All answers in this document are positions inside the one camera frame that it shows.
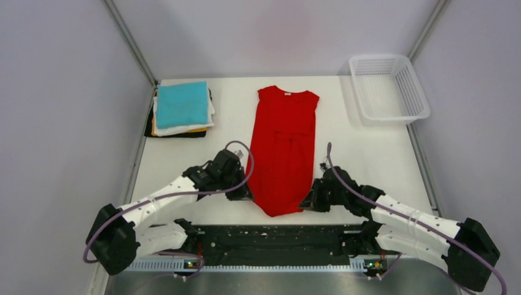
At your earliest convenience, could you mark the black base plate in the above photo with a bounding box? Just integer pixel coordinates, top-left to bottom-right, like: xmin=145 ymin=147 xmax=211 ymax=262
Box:
xmin=180 ymin=222 xmax=393 ymax=267

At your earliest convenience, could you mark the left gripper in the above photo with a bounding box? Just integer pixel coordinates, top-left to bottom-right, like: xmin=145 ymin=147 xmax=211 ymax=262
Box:
xmin=218 ymin=165 xmax=254 ymax=200

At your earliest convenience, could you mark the folded blue t shirt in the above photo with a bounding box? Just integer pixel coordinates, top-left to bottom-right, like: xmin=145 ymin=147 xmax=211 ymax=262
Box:
xmin=155 ymin=81 xmax=209 ymax=129

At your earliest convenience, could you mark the white cable duct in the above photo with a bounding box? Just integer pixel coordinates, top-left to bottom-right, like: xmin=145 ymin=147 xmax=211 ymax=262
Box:
xmin=125 ymin=257 xmax=367 ymax=273

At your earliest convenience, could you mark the folded white t shirt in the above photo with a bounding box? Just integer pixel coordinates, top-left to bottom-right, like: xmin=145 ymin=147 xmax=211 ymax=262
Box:
xmin=151 ymin=89 xmax=215 ymax=137

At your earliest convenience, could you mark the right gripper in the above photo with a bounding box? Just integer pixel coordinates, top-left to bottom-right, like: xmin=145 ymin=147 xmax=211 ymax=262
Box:
xmin=299 ymin=178 xmax=347 ymax=213

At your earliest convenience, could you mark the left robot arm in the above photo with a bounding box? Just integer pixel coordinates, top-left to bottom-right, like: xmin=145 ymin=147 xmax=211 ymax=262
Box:
xmin=86 ymin=149 xmax=251 ymax=275

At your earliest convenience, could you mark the white plastic basket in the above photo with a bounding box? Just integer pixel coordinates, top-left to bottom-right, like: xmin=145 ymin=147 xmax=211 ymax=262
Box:
xmin=349 ymin=54 xmax=431 ymax=126

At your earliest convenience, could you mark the red t shirt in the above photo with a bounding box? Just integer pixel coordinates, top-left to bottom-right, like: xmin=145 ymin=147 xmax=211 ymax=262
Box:
xmin=246 ymin=85 xmax=319 ymax=217

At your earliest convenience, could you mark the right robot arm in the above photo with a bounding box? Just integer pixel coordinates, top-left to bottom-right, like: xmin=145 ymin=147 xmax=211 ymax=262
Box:
xmin=299 ymin=167 xmax=500 ymax=292

